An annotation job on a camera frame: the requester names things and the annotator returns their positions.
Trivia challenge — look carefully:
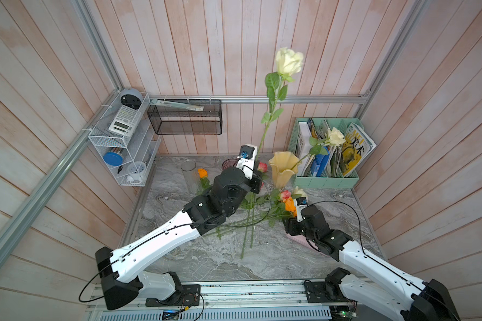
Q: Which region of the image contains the orange rose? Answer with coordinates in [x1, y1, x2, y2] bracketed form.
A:
[198, 168, 211, 194]
[285, 197, 297, 217]

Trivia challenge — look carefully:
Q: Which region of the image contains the cream rose group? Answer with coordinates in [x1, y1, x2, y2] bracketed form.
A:
[248, 47, 305, 250]
[291, 127, 345, 170]
[292, 187, 307, 199]

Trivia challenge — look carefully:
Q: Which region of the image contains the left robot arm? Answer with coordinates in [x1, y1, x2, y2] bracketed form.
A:
[95, 166, 263, 310]

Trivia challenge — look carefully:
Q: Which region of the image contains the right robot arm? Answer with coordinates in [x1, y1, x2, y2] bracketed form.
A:
[283, 205, 460, 320]

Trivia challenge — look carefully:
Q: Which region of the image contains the pink case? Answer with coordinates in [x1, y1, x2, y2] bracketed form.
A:
[285, 234, 328, 257]

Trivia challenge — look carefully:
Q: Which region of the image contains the purple ribbed glass vase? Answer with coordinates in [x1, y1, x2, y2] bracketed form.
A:
[222, 158, 240, 171]

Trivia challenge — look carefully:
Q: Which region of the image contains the pink rose upper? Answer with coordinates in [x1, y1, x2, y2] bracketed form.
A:
[257, 162, 268, 174]

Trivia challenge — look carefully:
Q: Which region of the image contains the pink rose right group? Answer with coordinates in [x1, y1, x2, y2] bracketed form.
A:
[278, 190, 292, 203]

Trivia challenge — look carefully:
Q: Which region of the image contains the clear glass cylinder vase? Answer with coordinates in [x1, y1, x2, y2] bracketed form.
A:
[181, 159, 201, 195]

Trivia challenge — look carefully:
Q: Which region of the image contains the blue folder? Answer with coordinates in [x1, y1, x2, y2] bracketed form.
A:
[310, 146, 330, 177]

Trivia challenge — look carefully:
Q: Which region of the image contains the yellow ruffled vase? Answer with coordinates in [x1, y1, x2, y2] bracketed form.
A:
[269, 151, 299, 189]

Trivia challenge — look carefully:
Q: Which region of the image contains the green file organizer box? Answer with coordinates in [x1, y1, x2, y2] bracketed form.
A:
[288, 117, 364, 189]

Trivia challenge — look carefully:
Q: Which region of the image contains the white book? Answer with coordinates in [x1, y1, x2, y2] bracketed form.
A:
[295, 122, 312, 177]

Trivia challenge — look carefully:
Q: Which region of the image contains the yellow magazine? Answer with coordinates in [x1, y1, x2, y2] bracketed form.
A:
[339, 123, 377, 177]

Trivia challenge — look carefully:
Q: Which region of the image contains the white cup on shelf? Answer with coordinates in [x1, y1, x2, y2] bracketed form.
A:
[127, 161, 147, 184]

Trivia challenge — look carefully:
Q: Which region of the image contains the white strip on basket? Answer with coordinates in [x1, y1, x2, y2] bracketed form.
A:
[150, 99, 204, 112]

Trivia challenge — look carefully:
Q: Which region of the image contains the blue lid jar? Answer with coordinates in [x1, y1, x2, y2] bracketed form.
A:
[103, 147, 124, 167]

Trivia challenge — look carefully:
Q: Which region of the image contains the white calculator on shelf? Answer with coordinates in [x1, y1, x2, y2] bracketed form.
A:
[108, 105, 142, 137]

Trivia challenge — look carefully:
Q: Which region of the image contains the round black white device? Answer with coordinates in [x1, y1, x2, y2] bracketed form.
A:
[120, 88, 143, 110]

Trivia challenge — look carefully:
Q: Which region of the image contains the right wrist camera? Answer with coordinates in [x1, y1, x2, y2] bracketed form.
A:
[294, 196, 308, 223]

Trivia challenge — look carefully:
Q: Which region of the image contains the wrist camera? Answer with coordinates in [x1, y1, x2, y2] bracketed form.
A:
[294, 196, 308, 223]
[236, 144, 258, 180]

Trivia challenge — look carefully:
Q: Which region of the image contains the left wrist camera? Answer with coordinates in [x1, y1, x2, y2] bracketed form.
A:
[236, 144, 258, 180]

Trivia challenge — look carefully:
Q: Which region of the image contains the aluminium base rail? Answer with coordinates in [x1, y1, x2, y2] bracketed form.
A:
[83, 280, 380, 320]

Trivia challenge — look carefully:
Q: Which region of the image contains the black wire basket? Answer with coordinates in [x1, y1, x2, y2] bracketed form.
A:
[147, 99, 223, 135]

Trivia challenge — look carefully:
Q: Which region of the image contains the white wire mesh shelf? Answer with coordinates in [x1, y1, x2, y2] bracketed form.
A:
[88, 91, 160, 187]

